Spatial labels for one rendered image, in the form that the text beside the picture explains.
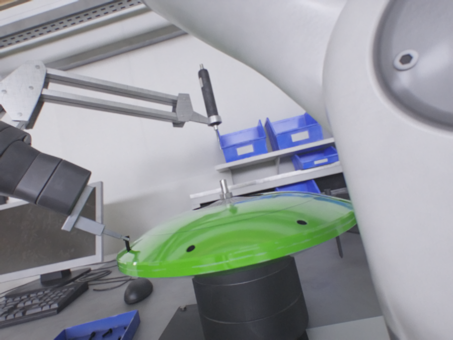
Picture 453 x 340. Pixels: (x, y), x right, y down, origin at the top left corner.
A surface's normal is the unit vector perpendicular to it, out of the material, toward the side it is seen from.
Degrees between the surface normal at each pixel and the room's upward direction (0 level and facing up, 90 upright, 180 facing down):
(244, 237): 25
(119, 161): 90
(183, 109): 90
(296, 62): 105
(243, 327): 90
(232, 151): 100
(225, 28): 133
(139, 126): 90
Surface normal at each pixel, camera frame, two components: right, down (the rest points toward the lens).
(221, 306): -0.52, 0.04
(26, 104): 0.46, -0.18
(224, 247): -0.25, -0.91
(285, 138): -0.09, 0.11
